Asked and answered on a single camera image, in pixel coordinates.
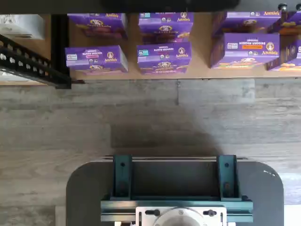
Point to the teal aluminium mounting frame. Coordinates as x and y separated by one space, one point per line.
122 174

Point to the white plastic bin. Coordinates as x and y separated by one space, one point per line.
21 26

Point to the purple Annie's bunny grahams box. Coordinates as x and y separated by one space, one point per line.
98 23
164 56
164 26
94 56

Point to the grey rounded base plate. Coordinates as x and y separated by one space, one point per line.
89 188

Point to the purple Annie's hidden veggies box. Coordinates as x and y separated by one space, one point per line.
290 23
289 56
249 47
244 21

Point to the silver mounting plate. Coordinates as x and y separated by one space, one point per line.
145 216

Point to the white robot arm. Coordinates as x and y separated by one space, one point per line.
178 220

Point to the black metal shelf rack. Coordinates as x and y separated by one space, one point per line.
60 47

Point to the wooden shelf board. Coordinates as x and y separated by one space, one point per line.
202 47

